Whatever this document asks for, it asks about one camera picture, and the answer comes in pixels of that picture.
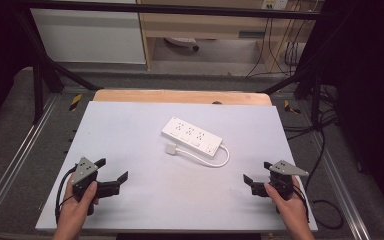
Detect aluminium floor rail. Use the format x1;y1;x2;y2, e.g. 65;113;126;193
0;94;59;224
309;129;372;240

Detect white table mat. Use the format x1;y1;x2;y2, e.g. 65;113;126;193
34;100;319;234

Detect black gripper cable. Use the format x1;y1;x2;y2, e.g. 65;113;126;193
292;183;311;224
54;165;78;225

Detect black metal frame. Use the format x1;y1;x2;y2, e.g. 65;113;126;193
14;0;334;126

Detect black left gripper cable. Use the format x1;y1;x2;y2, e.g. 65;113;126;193
54;165;78;225

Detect black curtain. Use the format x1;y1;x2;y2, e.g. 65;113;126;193
0;0;36;134
294;0;384;218

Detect person's left hand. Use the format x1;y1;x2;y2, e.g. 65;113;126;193
54;179;100;235

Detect wooden table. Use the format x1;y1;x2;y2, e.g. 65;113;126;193
92;88;273;107

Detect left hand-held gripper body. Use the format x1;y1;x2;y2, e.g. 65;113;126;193
70;156;101;216

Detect person's right hand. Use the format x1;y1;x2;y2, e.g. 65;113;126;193
264;176;311;235

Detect white wall socket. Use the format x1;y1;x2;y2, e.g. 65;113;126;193
260;0;289;11

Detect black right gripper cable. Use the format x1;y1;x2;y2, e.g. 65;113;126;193
292;183;311;224

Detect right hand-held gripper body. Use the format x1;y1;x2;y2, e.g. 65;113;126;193
268;159;310;202

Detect black floor cable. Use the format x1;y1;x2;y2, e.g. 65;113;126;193
284;84;345;231

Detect yellow black tape strip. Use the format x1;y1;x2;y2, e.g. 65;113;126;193
68;93;83;112
283;99;302;115

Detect light wooden desk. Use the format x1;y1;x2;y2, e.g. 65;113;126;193
136;0;318;71

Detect white power cable with plug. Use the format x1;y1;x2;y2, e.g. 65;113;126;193
165;142;231;168

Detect white cabinet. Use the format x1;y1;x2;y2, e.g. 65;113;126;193
29;0;147;65

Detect white power strip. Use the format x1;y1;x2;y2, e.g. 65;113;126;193
160;115;224;159

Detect hanging black cables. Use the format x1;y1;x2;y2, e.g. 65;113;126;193
246;9;314;78

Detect office chair base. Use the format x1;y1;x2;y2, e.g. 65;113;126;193
164;37;201;52

